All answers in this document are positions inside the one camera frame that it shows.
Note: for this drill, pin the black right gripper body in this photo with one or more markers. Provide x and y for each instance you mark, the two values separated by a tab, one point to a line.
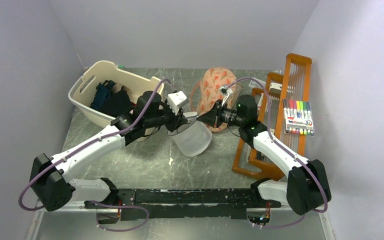
223	114

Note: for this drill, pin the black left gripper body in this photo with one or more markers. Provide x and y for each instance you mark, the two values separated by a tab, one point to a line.
166	116

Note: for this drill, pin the white mesh laundry bag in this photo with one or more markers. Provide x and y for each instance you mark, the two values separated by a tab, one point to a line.
192	138

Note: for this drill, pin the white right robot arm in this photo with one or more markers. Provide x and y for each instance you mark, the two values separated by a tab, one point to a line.
307	187

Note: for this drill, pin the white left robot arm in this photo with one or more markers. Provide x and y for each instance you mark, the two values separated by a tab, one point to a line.
54	178

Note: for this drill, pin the pink floral mesh bag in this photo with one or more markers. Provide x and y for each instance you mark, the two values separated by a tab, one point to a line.
209	86

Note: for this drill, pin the cream plastic laundry basket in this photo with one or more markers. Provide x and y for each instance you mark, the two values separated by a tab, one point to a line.
82	92

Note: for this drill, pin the white paper tag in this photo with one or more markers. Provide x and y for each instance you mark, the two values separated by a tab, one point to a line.
256	83

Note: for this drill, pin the black garment in basket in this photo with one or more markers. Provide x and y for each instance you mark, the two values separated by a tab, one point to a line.
117	104

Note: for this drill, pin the orange wooden rack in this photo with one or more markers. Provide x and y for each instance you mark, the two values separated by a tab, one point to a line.
295	85

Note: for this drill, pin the teal garment in basket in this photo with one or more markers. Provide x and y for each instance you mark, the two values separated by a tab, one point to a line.
102	94

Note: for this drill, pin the pack of coloured markers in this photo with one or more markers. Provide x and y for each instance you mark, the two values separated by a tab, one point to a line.
298	118

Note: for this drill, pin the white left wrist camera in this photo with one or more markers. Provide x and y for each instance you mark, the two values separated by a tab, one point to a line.
176	101

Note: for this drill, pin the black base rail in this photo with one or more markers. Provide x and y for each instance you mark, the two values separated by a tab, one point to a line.
144	203

